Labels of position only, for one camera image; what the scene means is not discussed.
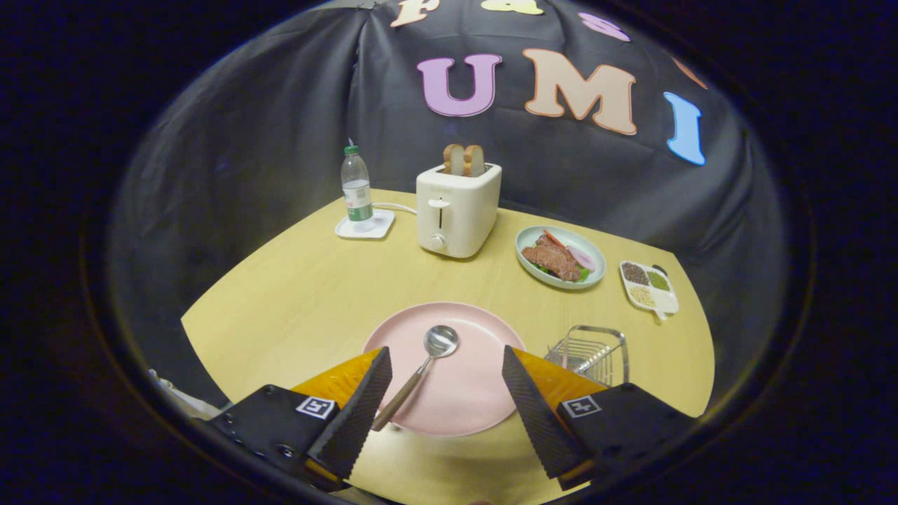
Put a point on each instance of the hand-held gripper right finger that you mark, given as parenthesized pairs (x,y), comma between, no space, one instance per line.
(537,421)

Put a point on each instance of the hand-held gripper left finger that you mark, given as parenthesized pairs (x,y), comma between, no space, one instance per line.
(358,421)

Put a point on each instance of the pink round plate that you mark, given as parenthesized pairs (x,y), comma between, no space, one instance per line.
(463,393)

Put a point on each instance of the green lettuce leaf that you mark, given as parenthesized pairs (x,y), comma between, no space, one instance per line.
(583,275)

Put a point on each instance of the brown steak piece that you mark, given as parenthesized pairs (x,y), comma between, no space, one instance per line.
(554,261)

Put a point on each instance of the pink ham slice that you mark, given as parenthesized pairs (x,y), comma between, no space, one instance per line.
(582,258)

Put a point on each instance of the white divided seasoning dish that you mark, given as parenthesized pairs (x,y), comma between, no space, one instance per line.
(666,301)

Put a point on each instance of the pale green plate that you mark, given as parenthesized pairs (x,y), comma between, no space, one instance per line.
(526,242)

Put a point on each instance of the orange tomato slice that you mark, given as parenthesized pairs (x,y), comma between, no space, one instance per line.
(554,238)

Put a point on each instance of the white square coaster tray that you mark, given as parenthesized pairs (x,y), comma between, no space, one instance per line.
(382,226)

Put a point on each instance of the cream white toaster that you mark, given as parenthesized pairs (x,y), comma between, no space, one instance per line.
(459,210)

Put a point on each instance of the clear plastic water bottle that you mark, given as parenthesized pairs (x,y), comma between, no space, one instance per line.
(356,189)

